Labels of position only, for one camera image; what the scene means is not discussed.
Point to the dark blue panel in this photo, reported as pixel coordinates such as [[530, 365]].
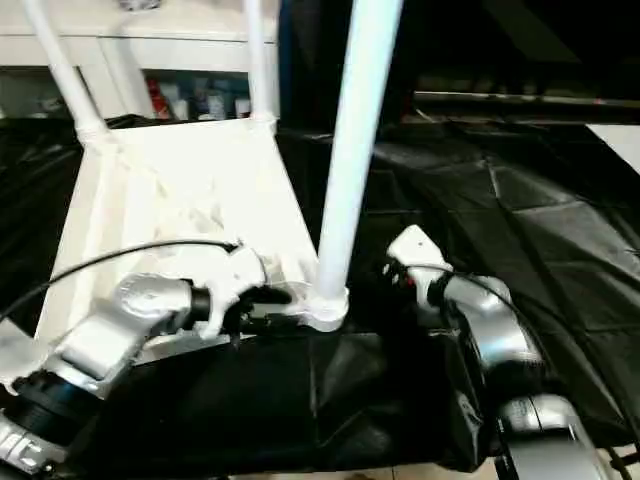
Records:
[[286, 60]]

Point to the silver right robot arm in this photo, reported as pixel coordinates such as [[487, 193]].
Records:
[[500, 325]]

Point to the dark metal rail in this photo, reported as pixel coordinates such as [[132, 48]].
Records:
[[525, 98]]

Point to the silvery ornament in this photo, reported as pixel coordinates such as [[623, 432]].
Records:
[[139, 4]]

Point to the white flat board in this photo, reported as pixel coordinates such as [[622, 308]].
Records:
[[620, 147]]

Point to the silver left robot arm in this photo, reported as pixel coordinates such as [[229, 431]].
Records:
[[125, 315]]

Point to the white plastic table top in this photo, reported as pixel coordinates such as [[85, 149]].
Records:
[[175, 190]]

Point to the black plastic mat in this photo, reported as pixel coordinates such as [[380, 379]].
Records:
[[525, 225]]

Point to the red bottle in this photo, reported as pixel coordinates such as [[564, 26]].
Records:
[[157, 102]]

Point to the white sideboard cabinet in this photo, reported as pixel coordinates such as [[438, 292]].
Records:
[[125, 50]]

